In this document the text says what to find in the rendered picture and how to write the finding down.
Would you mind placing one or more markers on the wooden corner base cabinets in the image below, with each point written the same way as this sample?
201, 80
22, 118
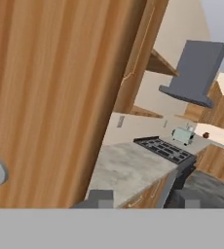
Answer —
218, 162

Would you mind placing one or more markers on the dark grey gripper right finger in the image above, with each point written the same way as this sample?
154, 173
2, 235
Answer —
188, 198

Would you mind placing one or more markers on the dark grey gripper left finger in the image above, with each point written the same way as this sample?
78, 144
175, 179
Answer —
97, 198

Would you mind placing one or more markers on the black stove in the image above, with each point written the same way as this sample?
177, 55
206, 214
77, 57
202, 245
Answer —
170, 159

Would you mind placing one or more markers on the pale green toaster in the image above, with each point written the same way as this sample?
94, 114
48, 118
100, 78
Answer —
183, 135

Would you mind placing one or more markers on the red round fruit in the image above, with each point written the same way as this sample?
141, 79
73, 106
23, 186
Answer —
206, 135

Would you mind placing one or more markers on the wooden cabinet door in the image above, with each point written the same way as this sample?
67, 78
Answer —
49, 103

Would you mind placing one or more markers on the wooden wall cabinet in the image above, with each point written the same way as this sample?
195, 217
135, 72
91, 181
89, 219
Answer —
140, 58

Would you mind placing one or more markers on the grey range hood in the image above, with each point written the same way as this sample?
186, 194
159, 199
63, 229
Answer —
195, 73

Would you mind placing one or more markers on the wooden wall shelf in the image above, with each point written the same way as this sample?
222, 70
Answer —
159, 64

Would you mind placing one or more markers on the grey wall socket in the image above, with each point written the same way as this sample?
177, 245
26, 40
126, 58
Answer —
120, 121

